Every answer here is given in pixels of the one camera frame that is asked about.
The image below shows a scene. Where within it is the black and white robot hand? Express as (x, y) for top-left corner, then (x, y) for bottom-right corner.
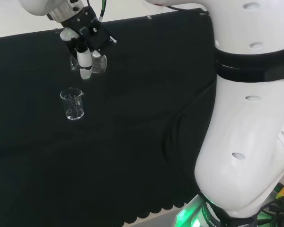
(61, 6), (118, 80)

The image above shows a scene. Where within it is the small clear glass beaker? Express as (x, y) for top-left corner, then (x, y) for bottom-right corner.
(70, 52), (108, 74)

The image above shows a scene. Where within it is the large clear glass beaker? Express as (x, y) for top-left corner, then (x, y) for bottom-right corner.
(59, 87), (85, 121)

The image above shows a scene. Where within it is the black table cloth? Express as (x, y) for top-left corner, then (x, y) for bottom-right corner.
(0, 8), (219, 227)

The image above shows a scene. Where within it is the green cable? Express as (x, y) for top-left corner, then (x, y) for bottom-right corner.
(98, 0), (109, 24)

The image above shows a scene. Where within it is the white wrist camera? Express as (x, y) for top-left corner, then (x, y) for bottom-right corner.
(59, 27), (80, 42)

